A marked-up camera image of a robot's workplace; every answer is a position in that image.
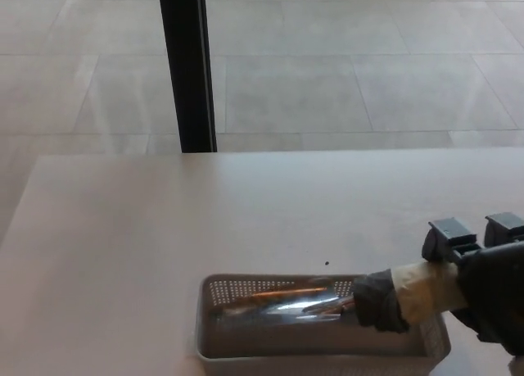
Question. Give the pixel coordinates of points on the grey perforated plastic basket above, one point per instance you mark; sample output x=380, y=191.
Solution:
x=266, y=343

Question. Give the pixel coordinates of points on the black vertical window frame post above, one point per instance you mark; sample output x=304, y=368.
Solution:
x=184, y=64

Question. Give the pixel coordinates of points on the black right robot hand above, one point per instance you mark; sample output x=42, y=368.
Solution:
x=495, y=294

